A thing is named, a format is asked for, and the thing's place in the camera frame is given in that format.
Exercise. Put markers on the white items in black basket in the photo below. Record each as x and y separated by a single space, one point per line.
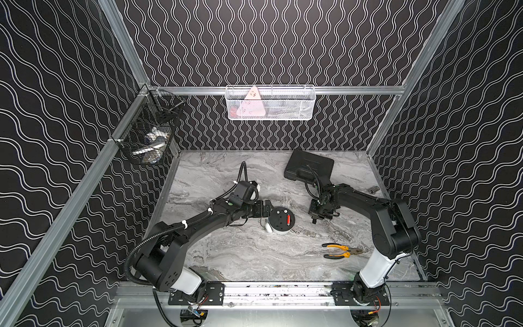
156 142

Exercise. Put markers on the black plastic tool case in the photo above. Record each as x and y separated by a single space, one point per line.
309 168

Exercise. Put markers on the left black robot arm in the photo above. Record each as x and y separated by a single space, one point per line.
159 259

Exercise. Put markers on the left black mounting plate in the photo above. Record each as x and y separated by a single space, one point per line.
197 294

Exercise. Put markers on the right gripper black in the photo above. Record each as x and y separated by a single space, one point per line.
312 212

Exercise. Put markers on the white wire mesh basket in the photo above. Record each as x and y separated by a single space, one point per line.
283 102

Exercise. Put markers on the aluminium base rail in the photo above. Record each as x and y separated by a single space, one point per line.
316 295

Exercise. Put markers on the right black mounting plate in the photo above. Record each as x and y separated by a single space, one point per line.
357 294

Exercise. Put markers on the black mounting plate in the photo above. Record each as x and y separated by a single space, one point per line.
357 294
197 294

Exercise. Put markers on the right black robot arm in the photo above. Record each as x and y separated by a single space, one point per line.
393 230

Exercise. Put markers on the white twin-bell alarm clock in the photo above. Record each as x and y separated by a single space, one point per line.
277 221

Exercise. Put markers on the black wire mesh basket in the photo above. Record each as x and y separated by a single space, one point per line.
160 109

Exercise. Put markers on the pink triangle card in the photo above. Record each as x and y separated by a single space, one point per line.
252 105

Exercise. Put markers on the yellow-handled pliers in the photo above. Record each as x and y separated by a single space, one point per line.
344 251

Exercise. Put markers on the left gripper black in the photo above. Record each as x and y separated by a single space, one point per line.
265 208

